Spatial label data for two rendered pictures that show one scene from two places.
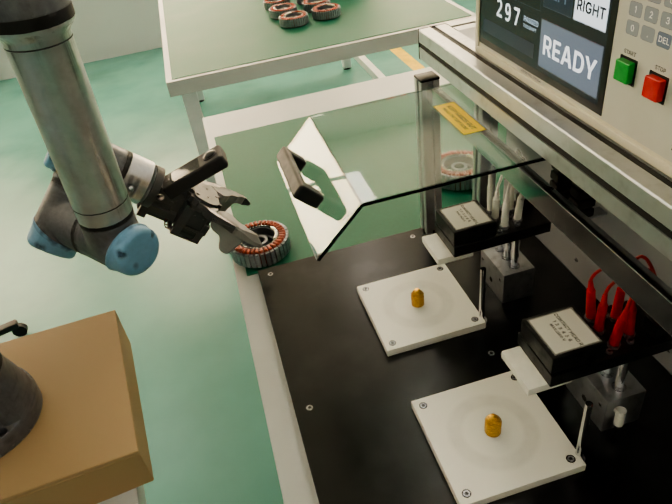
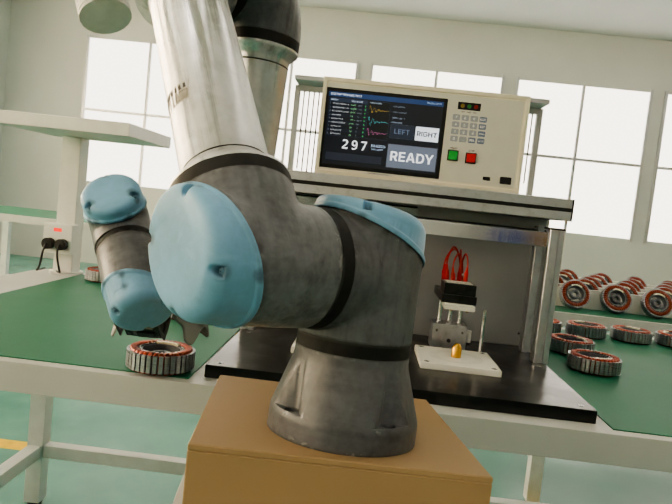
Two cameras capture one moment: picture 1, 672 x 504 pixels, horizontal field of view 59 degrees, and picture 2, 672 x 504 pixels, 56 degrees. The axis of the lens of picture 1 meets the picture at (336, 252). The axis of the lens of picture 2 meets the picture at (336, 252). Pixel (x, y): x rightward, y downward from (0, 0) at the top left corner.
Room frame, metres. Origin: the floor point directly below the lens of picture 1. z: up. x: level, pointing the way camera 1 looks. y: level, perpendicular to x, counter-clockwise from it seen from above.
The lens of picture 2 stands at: (0.41, 1.11, 1.06)
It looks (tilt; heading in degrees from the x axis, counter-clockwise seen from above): 4 degrees down; 282
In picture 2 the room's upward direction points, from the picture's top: 6 degrees clockwise
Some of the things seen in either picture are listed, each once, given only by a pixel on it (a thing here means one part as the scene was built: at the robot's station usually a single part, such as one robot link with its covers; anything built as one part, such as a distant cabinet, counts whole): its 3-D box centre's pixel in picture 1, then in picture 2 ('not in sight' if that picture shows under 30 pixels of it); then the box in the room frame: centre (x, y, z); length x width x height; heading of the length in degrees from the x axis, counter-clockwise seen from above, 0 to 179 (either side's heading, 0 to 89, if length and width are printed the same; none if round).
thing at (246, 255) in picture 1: (259, 243); (160, 356); (0.90, 0.14, 0.77); 0.11 x 0.11 x 0.04
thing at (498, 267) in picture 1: (506, 270); not in sight; (0.68, -0.25, 0.80); 0.08 x 0.05 x 0.06; 10
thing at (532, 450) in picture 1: (492, 433); (455, 359); (0.42, -0.15, 0.78); 0.15 x 0.15 x 0.01; 10
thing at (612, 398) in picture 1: (603, 387); (447, 334); (0.44, -0.29, 0.80); 0.08 x 0.05 x 0.06; 10
